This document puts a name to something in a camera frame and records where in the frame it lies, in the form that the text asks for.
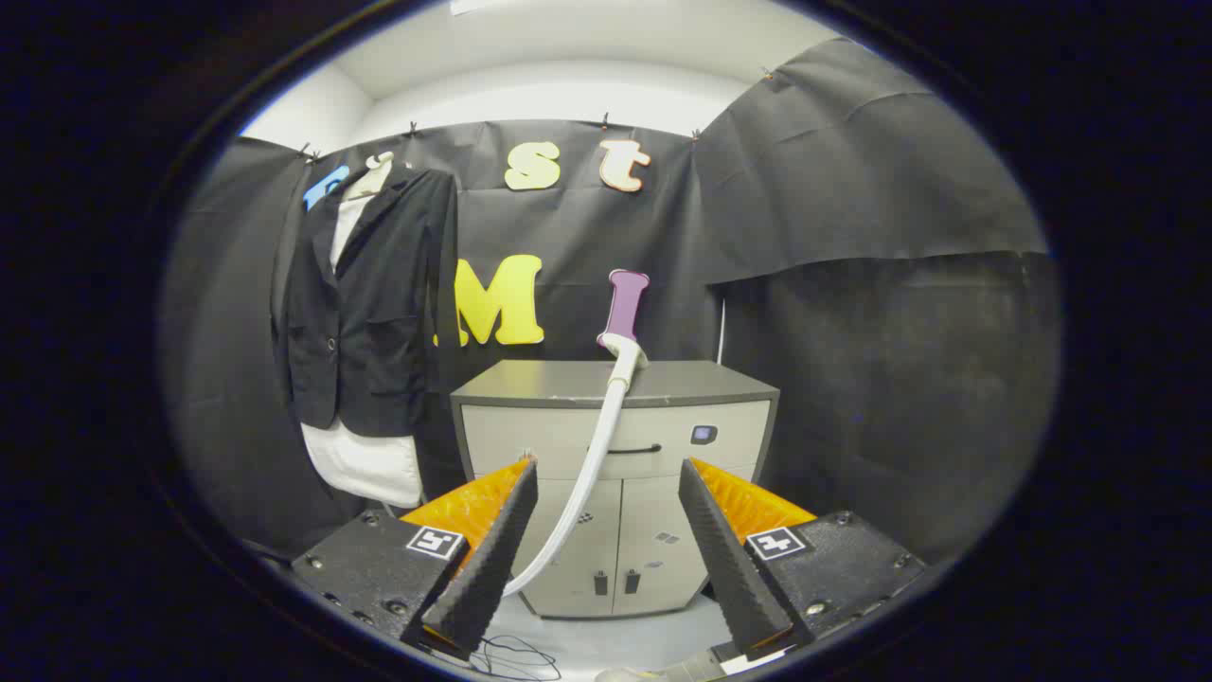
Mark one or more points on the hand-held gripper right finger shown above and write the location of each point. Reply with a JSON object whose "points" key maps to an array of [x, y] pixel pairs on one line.
{"points": [[729, 568]]}

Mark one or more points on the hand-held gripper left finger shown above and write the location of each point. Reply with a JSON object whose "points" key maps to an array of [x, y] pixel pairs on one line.
{"points": [[492, 559]]}

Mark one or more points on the white shirt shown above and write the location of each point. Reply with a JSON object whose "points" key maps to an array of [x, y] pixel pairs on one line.
{"points": [[365, 464]]}

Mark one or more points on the black suit jacket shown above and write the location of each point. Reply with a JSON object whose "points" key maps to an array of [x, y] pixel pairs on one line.
{"points": [[379, 313]]}

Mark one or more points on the white garment steamer head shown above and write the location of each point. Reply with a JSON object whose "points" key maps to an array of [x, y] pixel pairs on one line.
{"points": [[625, 303]]}

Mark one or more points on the white plastic clothes hanger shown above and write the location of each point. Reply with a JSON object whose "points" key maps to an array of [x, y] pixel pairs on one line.
{"points": [[371, 180]]}

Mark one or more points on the grey cabinet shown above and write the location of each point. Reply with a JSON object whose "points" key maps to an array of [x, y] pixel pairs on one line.
{"points": [[530, 436]]}

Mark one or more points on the small cabinet display screen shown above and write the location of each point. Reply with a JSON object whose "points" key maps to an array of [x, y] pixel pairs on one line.
{"points": [[703, 434]]}

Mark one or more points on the black backdrop cloth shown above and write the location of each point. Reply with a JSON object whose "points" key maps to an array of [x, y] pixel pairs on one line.
{"points": [[852, 284]]}

